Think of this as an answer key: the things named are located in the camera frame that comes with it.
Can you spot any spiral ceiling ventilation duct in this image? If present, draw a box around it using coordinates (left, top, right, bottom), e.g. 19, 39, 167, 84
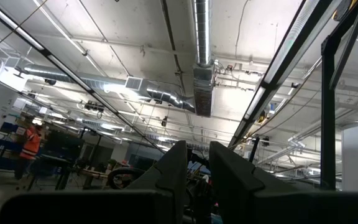
192, 0, 214, 118
22, 63, 197, 113

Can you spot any black overhead light bar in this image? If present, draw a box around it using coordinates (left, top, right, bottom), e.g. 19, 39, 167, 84
227, 0, 346, 149
0, 0, 167, 154

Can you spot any black desk monitor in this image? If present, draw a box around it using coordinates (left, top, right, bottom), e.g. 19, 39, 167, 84
44, 130, 86, 158

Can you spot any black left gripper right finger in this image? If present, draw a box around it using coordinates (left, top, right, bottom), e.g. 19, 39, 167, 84
209, 141, 318, 224

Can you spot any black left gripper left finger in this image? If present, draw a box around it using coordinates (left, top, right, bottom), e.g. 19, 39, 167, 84
126, 139, 188, 224

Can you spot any person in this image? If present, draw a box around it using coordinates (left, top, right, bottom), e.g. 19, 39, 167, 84
14, 123, 43, 182

